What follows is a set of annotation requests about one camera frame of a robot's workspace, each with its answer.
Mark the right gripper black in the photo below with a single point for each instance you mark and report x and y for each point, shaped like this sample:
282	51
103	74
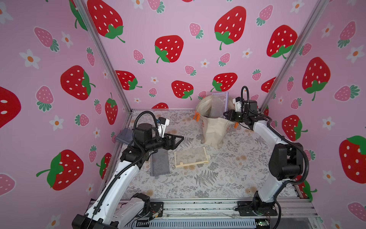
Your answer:
229	115

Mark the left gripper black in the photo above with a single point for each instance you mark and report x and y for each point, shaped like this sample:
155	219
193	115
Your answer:
174	146

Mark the yellow-trim pouch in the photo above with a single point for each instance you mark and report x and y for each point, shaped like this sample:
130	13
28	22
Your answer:
191	157

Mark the grey mesh pouch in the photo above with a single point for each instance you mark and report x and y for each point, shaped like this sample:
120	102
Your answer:
160	163
125	136

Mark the purple mesh pouch back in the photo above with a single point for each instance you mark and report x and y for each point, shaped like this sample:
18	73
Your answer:
219	104

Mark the beige canvas bag orange handles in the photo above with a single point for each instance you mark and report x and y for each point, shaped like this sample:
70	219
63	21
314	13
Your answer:
214	129

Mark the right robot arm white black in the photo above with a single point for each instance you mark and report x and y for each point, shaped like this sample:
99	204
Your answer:
288	163

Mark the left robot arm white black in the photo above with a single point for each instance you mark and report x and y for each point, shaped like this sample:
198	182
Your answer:
104	213

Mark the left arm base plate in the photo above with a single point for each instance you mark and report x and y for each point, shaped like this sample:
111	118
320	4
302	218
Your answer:
150	209

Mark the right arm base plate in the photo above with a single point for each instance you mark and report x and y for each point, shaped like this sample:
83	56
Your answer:
255	208

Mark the aluminium frame rail front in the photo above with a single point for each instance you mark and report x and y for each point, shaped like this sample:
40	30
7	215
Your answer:
224	208

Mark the right frame post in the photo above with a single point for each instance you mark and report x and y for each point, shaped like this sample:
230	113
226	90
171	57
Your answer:
314	16

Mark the frame post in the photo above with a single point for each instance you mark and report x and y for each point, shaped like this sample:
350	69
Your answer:
103	21
314	16

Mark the left frame post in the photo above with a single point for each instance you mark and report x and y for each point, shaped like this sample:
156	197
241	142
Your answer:
103	21

